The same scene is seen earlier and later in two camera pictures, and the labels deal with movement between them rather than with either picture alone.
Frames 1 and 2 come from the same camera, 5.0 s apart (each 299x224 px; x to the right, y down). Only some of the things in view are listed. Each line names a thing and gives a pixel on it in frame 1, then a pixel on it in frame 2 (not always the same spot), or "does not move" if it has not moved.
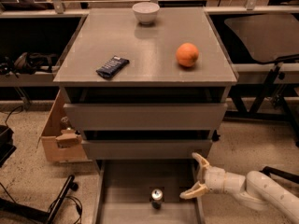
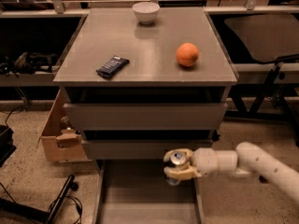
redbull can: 156,198 → 178,159
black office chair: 271,39 does not move
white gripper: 217,178 → 204,161
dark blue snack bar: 112,67 does not move
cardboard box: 62,142 does not move
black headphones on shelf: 27,63 does not move
